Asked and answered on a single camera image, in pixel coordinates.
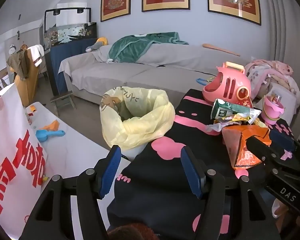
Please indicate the yellow trash bag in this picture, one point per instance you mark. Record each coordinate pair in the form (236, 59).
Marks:
(145, 127)

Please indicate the blue toy scoop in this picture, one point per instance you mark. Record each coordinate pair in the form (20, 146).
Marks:
(42, 135)

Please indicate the silver wrapper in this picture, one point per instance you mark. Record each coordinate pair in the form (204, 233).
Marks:
(213, 128)

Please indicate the pink plastic toy carrier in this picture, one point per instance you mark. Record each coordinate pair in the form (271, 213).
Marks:
(230, 85)

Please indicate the olive cloth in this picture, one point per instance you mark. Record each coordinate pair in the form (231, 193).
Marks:
(18, 65)

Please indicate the grey curtain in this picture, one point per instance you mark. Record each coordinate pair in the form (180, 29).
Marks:
(285, 30)

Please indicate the wooden paddle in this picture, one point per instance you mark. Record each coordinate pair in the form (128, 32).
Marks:
(215, 47)

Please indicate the grey yellow plush toy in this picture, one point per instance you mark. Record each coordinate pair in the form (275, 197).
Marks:
(97, 44)

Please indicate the green snack packet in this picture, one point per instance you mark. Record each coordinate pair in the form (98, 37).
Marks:
(225, 108)

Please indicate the white trash bin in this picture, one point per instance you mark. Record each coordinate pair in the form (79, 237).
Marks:
(136, 152)

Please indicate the small pink toy bucket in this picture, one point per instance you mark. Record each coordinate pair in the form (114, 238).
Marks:
(272, 110)

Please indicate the white sign red characters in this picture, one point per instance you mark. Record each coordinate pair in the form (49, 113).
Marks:
(7, 135)

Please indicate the white cushion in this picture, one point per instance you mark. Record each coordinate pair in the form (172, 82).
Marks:
(290, 97)

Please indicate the yellow plastic loop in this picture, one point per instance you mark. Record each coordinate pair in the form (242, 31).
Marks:
(210, 78)

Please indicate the pink floral blanket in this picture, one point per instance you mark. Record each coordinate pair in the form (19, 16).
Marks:
(272, 72)

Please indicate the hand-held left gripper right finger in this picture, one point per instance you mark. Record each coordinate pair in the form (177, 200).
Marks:
(190, 172)

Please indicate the glass fish tank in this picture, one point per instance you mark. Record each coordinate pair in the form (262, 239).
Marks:
(69, 32)

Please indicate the white towel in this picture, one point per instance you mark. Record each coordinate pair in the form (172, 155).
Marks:
(37, 55)

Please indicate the yellow wafer wrapper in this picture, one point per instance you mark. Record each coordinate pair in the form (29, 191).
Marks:
(227, 118)

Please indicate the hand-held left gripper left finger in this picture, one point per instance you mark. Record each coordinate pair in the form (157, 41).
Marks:
(109, 172)

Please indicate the orange toy shovel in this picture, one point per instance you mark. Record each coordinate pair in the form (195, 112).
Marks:
(53, 125)

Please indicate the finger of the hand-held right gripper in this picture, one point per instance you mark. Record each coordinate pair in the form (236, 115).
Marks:
(258, 147)
(281, 138)

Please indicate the green blanket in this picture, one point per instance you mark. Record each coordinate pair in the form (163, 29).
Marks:
(130, 47)

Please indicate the small wooden stool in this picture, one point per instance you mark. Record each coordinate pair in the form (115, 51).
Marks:
(62, 97)

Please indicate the small orange toy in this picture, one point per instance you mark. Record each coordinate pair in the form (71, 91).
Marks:
(33, 108)

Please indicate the grey sofa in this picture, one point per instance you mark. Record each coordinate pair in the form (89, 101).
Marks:
(140, 75)

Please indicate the orange snack bag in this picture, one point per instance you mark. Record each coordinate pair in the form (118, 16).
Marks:
(242, 145)

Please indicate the blue yellow rings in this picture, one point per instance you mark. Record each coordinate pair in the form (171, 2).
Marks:
(200, 80)

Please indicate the panda wall sticker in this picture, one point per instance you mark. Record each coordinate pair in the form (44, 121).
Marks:
(12, 48)

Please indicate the orange wooden chair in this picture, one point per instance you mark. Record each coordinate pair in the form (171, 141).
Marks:
(29, 87)

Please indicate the black pink printed cloth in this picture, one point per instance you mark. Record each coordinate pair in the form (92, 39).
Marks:
(165, 180)

